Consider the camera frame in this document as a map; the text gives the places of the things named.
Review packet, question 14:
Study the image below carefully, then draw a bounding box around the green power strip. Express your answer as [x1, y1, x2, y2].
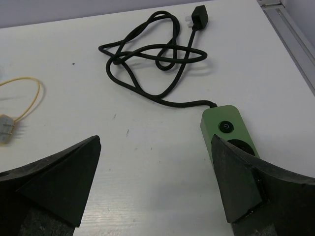
[200, 105, 259, 162]

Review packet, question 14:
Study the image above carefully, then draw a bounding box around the aluminium table rail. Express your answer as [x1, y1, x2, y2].
[257, 0, 315, 93]

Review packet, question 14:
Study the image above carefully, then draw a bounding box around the yellow charger plug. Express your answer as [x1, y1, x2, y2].
[0, 115, 15, 144]

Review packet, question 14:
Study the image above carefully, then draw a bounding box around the black power cord with plug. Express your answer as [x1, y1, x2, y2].
[97, 5, 218, 109]

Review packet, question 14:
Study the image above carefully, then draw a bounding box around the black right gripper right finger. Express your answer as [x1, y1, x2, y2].
[211, 135, 315, 236]

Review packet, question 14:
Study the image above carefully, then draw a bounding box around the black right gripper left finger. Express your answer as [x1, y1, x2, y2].
[0, 135, 101, 236]

